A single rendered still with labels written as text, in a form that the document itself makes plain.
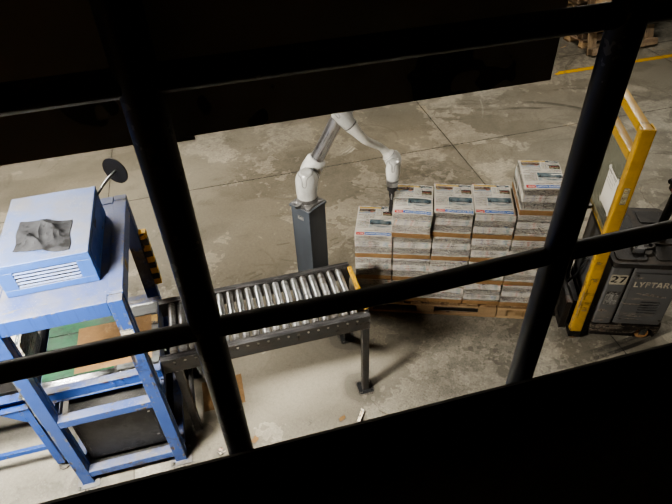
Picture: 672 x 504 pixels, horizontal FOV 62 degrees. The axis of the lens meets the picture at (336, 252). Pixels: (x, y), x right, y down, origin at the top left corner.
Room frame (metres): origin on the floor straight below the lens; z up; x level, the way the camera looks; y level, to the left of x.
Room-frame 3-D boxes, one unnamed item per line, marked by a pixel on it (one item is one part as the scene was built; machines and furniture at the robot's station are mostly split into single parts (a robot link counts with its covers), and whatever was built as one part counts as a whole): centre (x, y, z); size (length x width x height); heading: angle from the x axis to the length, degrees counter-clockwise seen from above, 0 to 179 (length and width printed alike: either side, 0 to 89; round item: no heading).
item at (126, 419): (2.37, 1.50, 0.38); 0.94 x 0.69 x 0.63; 13
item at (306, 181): (3.50, 0.20, 1.17); 0.18 x 0.16 x 0.22; 171
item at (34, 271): (2.37, 1.50, 1.65); 0.60 x 0.45 x 0.20; 13
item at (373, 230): (3.39, -0.75, 0.42); 1.17 x 0.39 x 0.83; 82
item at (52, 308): (2.37, 1.50, 1.50); 0.94 x 0.68 x 0.10; 13
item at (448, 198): (3.36, -0.88, 1.06); 0.37 x 0.29 x 0.01; 170
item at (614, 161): (3.23, -1.91, 1.28); 0.57 x 0.01 x 0.65; 172
